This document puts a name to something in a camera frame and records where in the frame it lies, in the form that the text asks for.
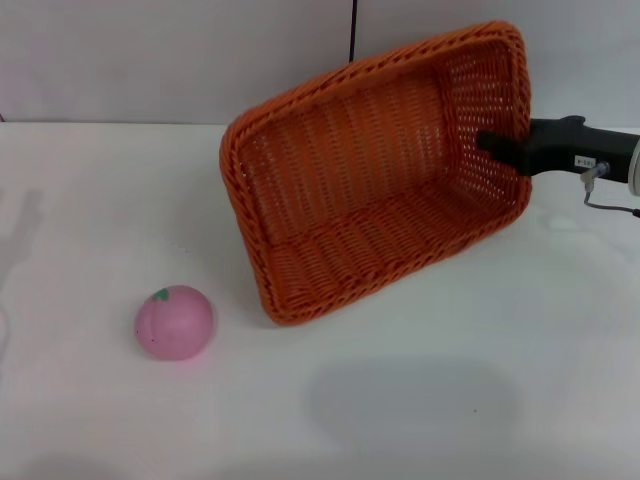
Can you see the pink peach toy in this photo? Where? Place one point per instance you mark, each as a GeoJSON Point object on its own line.
{"type": "Point", "coordinates": [175, 325]}

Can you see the black vertical wall strip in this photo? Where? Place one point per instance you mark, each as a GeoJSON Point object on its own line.
{"type": "Point", "coordinates": [353, 30]}

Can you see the orange woven plastic basket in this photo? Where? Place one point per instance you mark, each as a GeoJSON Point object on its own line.
{"type": "Point", "coordinates": [360, 240]}

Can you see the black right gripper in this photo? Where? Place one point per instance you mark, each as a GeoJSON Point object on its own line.
{"type": "Point", "coordinates": [570, 145]}

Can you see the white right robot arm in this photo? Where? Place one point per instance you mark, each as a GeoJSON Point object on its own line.
{"type": "Point", "coordinates": [636, 167]}

